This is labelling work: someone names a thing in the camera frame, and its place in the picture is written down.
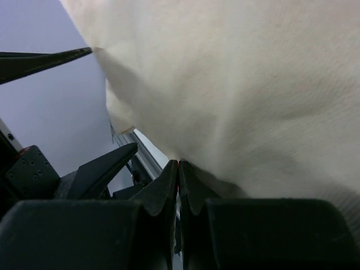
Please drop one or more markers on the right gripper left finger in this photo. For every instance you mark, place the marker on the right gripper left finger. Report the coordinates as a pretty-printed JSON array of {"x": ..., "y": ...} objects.
[{"x": 153, "y": 242}]

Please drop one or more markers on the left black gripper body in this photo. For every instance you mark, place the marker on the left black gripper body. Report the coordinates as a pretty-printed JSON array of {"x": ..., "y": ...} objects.
[{"x": 26, "y": 174}]

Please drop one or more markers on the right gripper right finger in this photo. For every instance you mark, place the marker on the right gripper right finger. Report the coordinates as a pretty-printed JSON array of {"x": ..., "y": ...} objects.
[{"x": 196, "y": 237}]

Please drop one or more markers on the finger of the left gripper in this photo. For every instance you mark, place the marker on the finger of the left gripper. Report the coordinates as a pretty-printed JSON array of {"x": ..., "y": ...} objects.
[
  {"x": 92, "y": 178},
  {"x": 17, "y": 65}
]

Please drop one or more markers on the beige cloth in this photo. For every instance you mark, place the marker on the beige cloth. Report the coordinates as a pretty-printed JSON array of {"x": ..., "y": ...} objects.
[{"x": 261, "y": 94}]

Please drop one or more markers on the aluminium rail frame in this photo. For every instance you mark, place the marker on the aluminium rail frame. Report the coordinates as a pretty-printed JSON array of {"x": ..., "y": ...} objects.
[{"x": 146, "y": 159}]

